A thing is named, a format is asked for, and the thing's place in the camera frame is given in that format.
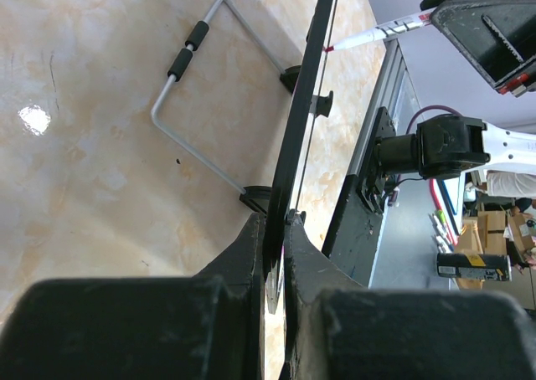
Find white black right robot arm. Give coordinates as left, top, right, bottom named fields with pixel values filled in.
left=374, top=0, right=535, bottom=179

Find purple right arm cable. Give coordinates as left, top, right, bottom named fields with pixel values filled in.
left=405, top=104, right=461, bottom=136

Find person in beige shirt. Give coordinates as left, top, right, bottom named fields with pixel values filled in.
left=478, top=171, right=535, bottom=212

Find black yellow cylindrical device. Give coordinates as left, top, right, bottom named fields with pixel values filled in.
left=436, top=253, right=512, bottom=282

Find black framed whiteboard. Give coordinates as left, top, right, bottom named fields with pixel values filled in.
left=151, top=0, right=338, bottom=313

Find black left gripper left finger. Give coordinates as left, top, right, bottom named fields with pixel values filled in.
left=1, top=213, right=265, bottom=379

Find stacked cardboard boxes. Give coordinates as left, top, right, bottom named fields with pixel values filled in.
left=454, top=211, right=535, bottom=289

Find magenta capped marker pen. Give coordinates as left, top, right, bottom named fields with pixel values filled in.
left=324, top=9, right=433, bottom=53

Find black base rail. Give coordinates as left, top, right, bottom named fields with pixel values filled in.
left=322, top=106, right=395, bottom=288

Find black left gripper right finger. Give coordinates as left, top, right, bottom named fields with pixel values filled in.
left=282, top=213, right=535, bottom=379

